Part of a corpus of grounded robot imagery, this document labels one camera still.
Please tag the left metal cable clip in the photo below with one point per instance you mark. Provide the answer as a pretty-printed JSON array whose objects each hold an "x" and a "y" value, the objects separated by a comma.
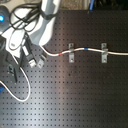
[{"x": 71, "y": 53}]

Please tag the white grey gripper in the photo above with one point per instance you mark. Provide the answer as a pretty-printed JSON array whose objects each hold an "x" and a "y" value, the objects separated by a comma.
[{"x": 14, "y": 42}]

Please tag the right metal cable clip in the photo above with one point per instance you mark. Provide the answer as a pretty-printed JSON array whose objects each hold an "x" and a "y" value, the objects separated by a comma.
[{"x": 104, "y": 54}]

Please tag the black perforated breadboard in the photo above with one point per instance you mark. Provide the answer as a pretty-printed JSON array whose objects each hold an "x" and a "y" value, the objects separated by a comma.
[{"x": 83, "y": 94}]

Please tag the metal cable clip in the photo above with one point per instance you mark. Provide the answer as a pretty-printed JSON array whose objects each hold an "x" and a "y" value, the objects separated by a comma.
[
  {"x": 104, "y": 54},
  {"x": 71, "y": 53}
]

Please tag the black bracket on board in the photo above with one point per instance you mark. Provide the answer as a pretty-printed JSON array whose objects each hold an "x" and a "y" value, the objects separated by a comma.
[{"x": 11, "y": 69}]

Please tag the white device with blue light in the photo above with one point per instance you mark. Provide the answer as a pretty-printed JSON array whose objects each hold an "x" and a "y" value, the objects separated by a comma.
[{"x": 4, "y": 18}]

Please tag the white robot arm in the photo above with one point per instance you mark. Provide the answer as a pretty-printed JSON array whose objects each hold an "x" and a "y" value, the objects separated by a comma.
[{"x": 28, "y": 20}]

